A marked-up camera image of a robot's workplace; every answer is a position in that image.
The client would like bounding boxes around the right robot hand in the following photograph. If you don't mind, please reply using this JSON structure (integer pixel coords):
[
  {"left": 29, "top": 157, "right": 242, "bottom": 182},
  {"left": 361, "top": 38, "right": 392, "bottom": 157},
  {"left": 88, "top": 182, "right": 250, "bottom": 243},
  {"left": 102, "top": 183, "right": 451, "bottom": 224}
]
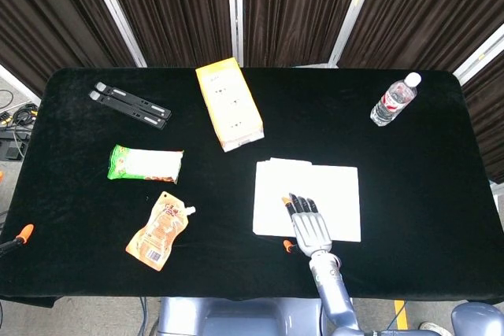
[{"left": 280, "top": 192, "right": 335, "bottom": 255}]

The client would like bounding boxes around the white folder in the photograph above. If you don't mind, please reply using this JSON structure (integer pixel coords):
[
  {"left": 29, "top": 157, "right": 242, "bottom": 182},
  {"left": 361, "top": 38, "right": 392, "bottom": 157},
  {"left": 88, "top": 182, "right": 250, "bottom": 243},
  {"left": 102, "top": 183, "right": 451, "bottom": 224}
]
[{"left": 251, "top": 157, "right": 362, "bottom": 243}]

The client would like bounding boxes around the black tablecloth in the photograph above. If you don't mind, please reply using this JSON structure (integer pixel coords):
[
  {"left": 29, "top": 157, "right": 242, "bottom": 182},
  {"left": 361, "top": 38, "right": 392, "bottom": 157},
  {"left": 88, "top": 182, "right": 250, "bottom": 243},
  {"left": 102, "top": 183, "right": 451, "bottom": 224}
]
[{"left": 0, "top": 66, "right": 504, "bottom": 308}]

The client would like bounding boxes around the grey robot torso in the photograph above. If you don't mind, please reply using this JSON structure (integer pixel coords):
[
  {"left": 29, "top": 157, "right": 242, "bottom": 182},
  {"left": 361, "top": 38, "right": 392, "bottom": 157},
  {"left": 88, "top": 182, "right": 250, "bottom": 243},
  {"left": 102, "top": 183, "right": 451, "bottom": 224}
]
[{"left": 156, "top": 296, "right": 324, "bottom": 336}]

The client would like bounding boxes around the yellow and white box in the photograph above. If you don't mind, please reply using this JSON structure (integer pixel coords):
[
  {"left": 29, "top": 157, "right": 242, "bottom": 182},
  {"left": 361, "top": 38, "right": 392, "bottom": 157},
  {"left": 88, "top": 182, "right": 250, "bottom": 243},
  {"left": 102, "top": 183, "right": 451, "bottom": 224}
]
[{"left": 195, "top": 57, "right": 265, "bottom": 153}]

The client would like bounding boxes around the clear plastic water bottle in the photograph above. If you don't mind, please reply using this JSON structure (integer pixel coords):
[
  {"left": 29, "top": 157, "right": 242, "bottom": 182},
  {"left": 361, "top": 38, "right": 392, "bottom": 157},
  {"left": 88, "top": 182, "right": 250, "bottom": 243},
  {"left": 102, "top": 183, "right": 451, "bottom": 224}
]
[{"left": 369, "top": 72, "right": 422, "bottom": 127}]

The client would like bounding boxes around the orange spout pouch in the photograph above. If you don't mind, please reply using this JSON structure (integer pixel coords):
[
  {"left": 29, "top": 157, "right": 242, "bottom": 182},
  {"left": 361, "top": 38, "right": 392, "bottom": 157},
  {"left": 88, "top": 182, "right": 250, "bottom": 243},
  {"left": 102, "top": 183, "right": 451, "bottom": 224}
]
[{"left": 125, "top": 190, "right": 197, "bottom": 272}]

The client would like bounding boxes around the white shoe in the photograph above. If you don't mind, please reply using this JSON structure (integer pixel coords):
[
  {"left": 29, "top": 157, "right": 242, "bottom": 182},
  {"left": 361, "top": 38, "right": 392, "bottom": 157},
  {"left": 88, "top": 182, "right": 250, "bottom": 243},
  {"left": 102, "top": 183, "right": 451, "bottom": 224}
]
[{"left": 418, "top": 320, "right": 449, "bottom": 336}]

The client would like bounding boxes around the green snack packet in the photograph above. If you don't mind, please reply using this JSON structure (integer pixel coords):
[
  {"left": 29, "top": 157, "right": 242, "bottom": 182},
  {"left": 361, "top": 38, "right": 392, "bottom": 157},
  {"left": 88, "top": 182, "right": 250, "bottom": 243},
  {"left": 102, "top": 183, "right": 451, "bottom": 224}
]
[{"left": 107, "top": 144, "right": 185, "bottom": 185}]

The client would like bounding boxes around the black folding stand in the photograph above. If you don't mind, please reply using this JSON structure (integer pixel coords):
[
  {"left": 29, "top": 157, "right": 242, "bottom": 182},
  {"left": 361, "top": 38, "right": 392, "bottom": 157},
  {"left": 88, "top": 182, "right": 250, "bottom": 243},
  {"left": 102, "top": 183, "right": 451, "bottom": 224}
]
[{"left": 88, "top": 81, "right": 172, "bottom": 131}]

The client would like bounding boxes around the grey hanging cable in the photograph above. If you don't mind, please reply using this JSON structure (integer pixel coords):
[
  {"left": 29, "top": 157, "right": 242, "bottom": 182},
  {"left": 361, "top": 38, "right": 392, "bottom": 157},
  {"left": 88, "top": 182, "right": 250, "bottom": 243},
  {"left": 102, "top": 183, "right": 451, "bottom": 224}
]
[{"left": 137, "top": 296, "right": 153, "bottom": 336}]

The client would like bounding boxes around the white screen frame post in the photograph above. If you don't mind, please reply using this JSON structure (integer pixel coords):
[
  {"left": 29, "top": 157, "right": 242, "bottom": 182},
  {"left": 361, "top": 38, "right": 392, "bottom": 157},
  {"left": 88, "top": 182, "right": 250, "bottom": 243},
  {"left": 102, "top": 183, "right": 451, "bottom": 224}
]
[
  {"left": 327, "top": 0, "right": 384, "bottom": 68},
  {"left": 452, "top": 23, "right": 504, "bottom": 85},
  {"left": 226, "top": 0, "right": 245, "bottom": 68},
  {"left": 81, "top": 0, "right": 148, "bottom": 68},
  {"left": 0, "top": 63, "right": 43, "bottom": 98}
]

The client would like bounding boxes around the orange handled clamp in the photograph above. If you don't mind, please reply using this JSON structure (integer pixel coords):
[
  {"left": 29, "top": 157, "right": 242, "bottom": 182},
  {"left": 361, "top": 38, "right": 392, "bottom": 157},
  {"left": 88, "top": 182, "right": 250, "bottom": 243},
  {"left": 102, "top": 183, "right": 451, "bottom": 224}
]
[{"left": 0, "top": 223, "right": 35, "bottom": 259}]

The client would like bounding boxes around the black floor cable bundle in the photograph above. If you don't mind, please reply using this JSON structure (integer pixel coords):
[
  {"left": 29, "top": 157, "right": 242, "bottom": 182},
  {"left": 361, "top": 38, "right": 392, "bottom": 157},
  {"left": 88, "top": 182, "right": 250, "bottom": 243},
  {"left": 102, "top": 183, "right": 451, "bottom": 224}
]
[{"left": 0, "top": 90, "right": 40, "bottom": 140}]

